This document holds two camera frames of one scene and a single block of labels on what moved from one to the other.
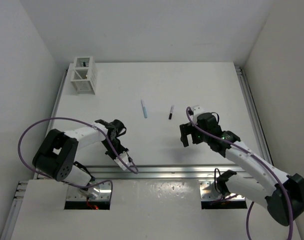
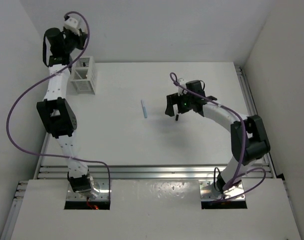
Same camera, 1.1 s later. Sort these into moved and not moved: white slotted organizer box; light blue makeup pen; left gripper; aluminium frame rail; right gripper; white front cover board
Moved: right gripper; left gripper
Not moved: light blue makeup pen; aluminium frame rail; white front cover board; white slotted organizer box
